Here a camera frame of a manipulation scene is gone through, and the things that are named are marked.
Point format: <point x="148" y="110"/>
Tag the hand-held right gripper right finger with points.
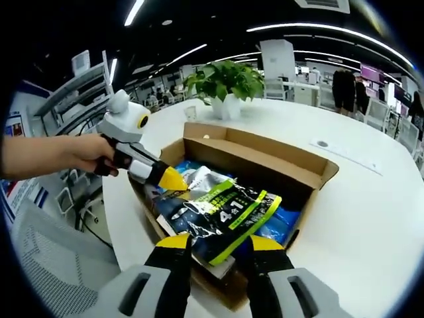
<point x="291" y="295"/>

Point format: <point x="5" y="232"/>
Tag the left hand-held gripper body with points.
<point x="124" y="119"/>

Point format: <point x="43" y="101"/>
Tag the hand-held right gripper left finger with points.
<point x="145" y="291"/>

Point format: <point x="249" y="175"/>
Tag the blue white tissue pack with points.
<point x="187" y="167"/>

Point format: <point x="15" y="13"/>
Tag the blue wet wipes soft item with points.
<point x="281" y="222"/>

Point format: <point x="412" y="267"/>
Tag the black green pouch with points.
<point x="215" y="218"/>

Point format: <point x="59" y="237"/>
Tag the brown cardboard shoe box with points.
<point x="265" y="149"/>

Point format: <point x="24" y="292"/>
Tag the person's left hand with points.
<point x="86" y="152"/>

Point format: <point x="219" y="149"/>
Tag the grey metal rack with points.
<point x="76" y="86"/>

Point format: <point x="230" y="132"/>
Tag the silver foil pouch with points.
<point x="205" y="179"/>

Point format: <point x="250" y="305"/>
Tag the clear plastic holder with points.
<point x="191" y="113"/>

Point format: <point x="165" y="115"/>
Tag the white mesh office chair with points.
<point x="49" y="258"/>

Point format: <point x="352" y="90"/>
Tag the green potted plant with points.
<point x="228" y="79"/>

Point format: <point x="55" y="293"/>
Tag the ceiling light strips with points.
<point x="331" y="29"/>

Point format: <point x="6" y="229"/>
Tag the black display on stand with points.
<point x="402" y="94"/>

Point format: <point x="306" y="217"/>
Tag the ceiling air vent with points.
<point x="324" y="5"/>

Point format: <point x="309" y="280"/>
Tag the purple display screen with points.
<point x="372" y="73"/>

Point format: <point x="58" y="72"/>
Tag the blue wall poster board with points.
<point x="15" y="127"/>

